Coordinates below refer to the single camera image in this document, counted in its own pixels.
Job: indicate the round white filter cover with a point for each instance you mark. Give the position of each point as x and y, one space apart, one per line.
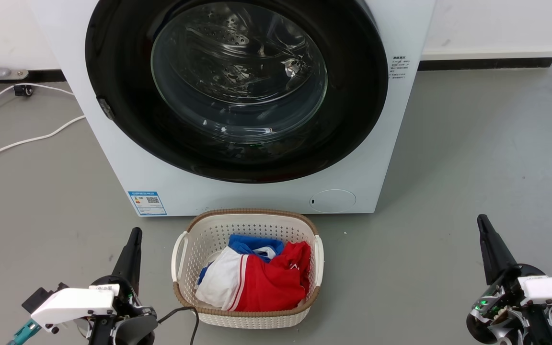
333 201

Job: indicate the black round glass washer door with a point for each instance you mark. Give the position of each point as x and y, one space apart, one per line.
237 143

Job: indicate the cream plastic laundry basket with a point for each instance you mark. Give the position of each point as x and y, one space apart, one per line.
209 235

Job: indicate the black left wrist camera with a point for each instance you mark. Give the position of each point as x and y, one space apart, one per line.
41 297

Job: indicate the silver door hinge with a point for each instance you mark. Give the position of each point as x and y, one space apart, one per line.
106 108

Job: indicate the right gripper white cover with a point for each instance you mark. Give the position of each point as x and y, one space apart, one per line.
544 290

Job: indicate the white front-load washing machine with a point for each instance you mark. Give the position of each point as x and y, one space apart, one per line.
257 196

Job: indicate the small black caster wheel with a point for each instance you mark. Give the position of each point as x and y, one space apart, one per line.
24 90

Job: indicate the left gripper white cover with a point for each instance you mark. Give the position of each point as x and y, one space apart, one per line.
72 304

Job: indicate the blue energy label sticker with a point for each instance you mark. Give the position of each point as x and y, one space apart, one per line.
147 203

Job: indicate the blue garment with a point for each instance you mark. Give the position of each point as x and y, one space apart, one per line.
252 243

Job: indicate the red and white garment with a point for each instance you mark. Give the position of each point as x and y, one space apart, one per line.
266 287

